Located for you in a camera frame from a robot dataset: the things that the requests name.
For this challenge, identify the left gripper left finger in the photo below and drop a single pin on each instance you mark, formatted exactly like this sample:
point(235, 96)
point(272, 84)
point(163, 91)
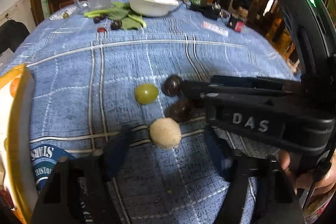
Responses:
point(77, 190)

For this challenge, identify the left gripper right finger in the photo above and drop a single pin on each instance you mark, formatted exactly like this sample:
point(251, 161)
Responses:
point(275, 200)

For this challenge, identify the dark plum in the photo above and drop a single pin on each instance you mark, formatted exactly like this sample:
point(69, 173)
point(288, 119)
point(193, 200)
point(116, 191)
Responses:
point(172, 86)
point(180, 111)

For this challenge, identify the green grape fruit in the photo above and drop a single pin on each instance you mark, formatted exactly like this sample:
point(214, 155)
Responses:
point(145, 93)

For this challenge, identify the small orange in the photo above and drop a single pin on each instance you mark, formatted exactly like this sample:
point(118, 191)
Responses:
point(14, 86)

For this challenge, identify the person right hand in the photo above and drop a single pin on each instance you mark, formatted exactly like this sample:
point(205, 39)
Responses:
point(304, 181)

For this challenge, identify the red black jar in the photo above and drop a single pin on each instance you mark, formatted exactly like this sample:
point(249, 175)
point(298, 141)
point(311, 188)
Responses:
point(236, 23)

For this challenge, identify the white red paper card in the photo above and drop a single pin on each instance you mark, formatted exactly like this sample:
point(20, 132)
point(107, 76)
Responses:
point(214, 28)

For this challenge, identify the yellow cardboard tray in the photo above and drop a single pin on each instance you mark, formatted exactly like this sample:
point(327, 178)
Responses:
point(17, 176)

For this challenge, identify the black charger device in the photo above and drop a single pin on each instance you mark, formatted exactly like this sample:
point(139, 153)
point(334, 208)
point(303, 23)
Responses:
point(210, 10)

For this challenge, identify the blue plaid tablecloth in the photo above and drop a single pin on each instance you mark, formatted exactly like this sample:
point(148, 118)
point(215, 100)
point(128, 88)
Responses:
point(85, 75)

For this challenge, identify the white bowl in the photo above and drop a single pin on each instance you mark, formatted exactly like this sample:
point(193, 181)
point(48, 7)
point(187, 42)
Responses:
point(153, 8)

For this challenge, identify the green leafy vegetable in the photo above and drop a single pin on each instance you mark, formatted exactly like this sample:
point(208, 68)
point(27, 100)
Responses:
point(121, 16)

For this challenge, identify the black sofa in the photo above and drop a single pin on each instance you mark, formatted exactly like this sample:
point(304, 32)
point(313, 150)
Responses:
point(12, 35)

